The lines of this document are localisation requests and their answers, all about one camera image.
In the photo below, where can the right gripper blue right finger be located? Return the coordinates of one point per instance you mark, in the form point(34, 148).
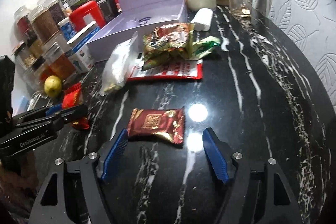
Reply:
point(213, 153)

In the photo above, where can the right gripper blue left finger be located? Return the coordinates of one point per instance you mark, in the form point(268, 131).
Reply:
point(111, 152)

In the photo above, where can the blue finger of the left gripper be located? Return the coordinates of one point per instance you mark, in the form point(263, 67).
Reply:
point(72, 114)
point(53, 109)

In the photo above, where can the small red candy packet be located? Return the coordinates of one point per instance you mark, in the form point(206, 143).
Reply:
point(73, 97)

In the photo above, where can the dark red chocolate packet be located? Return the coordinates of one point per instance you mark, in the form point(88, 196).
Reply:
point(168, 125)

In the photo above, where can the clear bag of nuts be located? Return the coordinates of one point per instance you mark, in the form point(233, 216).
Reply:
point(119, 66)

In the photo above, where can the red white snack packet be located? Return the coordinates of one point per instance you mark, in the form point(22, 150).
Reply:
point(185, 69)

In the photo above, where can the green snack packet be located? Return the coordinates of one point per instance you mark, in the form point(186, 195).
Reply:
point(201, 48)

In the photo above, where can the multicolour snack bag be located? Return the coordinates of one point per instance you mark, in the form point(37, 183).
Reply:
point(166, 43)

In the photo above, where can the yellow lemon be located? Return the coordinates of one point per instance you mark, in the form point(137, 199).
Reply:
point(53, 86)

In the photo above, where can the amber honey jar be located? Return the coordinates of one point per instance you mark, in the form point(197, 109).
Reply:
point(58, 62)

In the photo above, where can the blue white carton box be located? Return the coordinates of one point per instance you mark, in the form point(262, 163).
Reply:
point(79, 54)

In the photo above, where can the nut jar black lid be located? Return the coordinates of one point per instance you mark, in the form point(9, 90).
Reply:
point(24, 57)

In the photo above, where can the brown grain jar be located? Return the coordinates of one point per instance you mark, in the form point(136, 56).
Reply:
point(42, 23)

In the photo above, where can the red goji jar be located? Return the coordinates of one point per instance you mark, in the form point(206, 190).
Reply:
point(22, 22)

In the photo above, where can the red plastic container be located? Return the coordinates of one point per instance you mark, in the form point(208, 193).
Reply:
point(86, 13)

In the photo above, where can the dark seed jar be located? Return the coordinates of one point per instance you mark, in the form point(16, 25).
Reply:
point(55, 7)

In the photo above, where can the white tissue pack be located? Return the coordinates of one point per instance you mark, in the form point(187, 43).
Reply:
point(202, 19)

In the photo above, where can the near white leaf chair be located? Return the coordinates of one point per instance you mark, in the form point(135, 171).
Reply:
point(310, 24)

